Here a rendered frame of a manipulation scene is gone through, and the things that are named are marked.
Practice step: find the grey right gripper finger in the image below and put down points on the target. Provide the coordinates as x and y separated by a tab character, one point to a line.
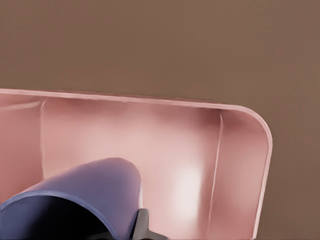
142	225

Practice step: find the purple cup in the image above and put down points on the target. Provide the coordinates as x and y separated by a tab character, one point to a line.
100	180

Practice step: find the pink plastic box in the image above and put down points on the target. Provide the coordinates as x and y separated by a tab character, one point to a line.
160	140

